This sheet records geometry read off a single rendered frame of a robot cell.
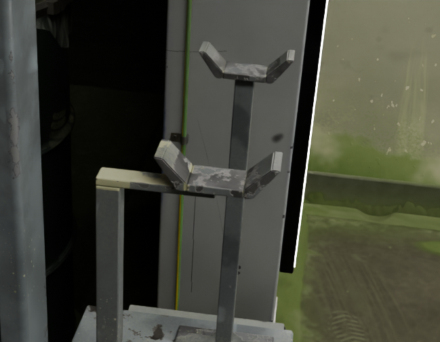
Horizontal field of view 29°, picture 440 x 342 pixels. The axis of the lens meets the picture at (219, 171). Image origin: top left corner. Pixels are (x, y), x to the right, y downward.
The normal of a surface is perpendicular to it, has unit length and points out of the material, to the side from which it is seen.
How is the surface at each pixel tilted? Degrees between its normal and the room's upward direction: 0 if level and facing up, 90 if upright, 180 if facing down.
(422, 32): 57
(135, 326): 0
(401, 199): 90
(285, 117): 90
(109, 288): 90
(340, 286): 0
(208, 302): 90
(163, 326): 0
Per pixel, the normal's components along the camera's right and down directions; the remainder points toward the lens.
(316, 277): 0.06, -0.89
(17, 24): 0.99, 0.11
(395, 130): -0.07, -0.11
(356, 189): -0.12, 0.46
